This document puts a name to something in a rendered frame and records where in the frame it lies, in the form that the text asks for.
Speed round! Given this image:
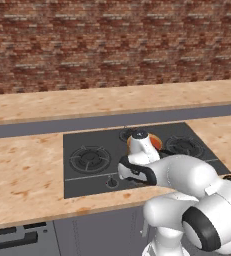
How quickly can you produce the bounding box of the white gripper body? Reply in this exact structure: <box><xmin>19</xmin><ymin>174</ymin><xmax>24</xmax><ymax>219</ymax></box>
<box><xmin>117</xmin><ymin>155</ymin><xmax>158</xmax><ymax>187</ymax></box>

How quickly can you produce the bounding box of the saucepan with marinara sauce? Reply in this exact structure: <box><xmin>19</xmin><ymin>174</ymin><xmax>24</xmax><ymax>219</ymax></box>
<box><xmin>126</xmin><ymin>132</ymin><xmax>177</xmax><ymax>158</ymax></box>

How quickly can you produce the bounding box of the black hob knob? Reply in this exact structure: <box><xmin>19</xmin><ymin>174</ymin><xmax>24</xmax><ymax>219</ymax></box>
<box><xmin>106</xmin><ymin>175</ymin><xmax>120</xmax><ymax>189</ymax></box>

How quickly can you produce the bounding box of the dark grey gas hob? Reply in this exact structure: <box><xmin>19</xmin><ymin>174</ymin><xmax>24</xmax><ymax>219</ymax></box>
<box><xmin>62</xmin><ymin>121</ymin><xmax>231</xmax><ymax>200</ymax></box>

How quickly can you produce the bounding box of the grey cupboard door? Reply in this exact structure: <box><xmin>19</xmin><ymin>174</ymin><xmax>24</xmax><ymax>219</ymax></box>
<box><xmin>52</xmin><ymin>205</ymin><xmax>155</xmax><ymax>256</ymax></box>

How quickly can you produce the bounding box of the grey drawer front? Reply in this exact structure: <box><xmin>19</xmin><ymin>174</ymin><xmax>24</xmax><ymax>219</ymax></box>
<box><xmin>0</xmin><ymin>220</ymin><xmax>61</xmax><ymax>256</ymax></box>

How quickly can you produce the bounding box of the short black drawer handle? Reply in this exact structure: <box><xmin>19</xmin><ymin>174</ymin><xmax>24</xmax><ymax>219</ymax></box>
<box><xmin>22</xmin><ymin>221</ymin><xmax>48</xmax><ymax>230</ymax></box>
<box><xmin>0</xmin><ymin>226</ymin><xmax>18</xmax><ymax>238</ymax></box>

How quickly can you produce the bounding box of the long black drawer handle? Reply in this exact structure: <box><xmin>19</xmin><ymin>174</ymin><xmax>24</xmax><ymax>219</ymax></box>
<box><xmin>0</xmin><ymin>231</ymin><xmax>39</xmax><ymax>252</ymax></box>

